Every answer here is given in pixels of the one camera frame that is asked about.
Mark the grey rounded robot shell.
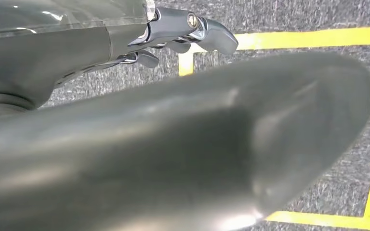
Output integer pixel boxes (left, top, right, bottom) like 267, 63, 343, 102
0, 51, 370, 231

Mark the yellow floor tape square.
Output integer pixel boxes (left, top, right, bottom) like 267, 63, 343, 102
178, 26, 370, 231

